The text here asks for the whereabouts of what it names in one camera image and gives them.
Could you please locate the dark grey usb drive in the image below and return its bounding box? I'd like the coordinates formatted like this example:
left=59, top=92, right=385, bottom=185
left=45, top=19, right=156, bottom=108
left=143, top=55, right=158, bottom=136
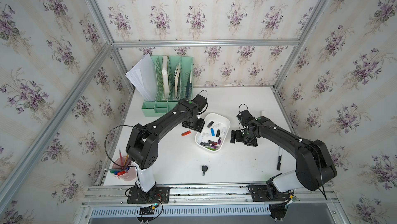
left=207, top=121, right=214, bottom=128

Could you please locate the red orange usb drive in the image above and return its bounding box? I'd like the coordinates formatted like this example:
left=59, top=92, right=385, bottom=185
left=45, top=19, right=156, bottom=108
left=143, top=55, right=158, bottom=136
left=181, top=131, right=191, bottom=137

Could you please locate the white clear cap usb drive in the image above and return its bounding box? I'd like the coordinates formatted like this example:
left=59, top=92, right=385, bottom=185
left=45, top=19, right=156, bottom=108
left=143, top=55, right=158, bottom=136
left=197, top=136, right=203, bottom=145

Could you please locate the black silver swivel usb drive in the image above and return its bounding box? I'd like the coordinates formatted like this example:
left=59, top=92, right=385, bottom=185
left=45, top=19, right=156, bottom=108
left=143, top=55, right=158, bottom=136
left=200, top=142, right=210, bottom=147

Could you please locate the red black usb drive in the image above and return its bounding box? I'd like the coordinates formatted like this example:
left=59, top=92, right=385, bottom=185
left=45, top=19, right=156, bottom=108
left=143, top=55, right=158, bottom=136
left=208, top=140, right=218, bottom=145

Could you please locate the white plastic storage box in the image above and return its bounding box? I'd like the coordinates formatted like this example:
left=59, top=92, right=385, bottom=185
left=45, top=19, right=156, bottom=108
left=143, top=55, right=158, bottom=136
left=194, top=113, right=231, bottom=153

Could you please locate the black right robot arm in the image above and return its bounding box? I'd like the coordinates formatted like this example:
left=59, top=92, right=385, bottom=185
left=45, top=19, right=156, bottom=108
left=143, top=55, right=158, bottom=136
left=235, top=110, right=337, bottom=199

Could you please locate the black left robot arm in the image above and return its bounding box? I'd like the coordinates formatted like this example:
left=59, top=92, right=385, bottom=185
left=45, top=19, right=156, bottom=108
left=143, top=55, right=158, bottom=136
left=126, top=94, right=208, bottom=193

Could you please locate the black marker pen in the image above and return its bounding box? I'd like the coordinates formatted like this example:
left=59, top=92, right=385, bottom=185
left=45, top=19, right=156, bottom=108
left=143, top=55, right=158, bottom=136
left=277, top=147, right=283, bottom=171

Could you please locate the black car key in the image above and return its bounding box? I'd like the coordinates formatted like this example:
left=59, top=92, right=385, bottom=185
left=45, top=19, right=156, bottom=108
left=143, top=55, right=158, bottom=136
left=202, top=165, right=208, bottom=176

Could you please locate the white book in organizer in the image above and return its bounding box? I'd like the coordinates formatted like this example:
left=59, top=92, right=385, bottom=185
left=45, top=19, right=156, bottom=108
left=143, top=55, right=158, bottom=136
left=161, top=55, right=170, bottom=101

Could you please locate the green desk file organizer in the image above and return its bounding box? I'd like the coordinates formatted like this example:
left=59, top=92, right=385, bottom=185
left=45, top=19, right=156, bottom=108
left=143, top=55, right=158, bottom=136
left=142, top=55, right=193, bottom=117

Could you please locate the beige notebook in organizer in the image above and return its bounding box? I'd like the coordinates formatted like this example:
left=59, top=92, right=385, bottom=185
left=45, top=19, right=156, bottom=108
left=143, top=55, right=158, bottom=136
left=174, top=63, right=181, bottom=100

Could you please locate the white paper stack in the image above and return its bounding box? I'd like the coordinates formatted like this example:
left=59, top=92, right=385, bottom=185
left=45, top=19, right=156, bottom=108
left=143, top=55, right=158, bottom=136
left=125, top=54, right=158, bottom=101

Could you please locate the pink pen cup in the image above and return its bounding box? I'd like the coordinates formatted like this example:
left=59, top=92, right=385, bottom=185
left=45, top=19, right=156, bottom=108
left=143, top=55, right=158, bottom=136
left=110, top=156, right=137, bottom=182

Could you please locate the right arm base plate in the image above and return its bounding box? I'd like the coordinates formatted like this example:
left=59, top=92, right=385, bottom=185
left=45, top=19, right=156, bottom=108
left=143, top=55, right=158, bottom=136
left=248, top=174, right=295, bottom=202

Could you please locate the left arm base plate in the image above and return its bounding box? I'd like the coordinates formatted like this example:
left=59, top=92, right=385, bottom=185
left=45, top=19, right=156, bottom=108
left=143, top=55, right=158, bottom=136
left=126, top=185, right=171, bottom=204

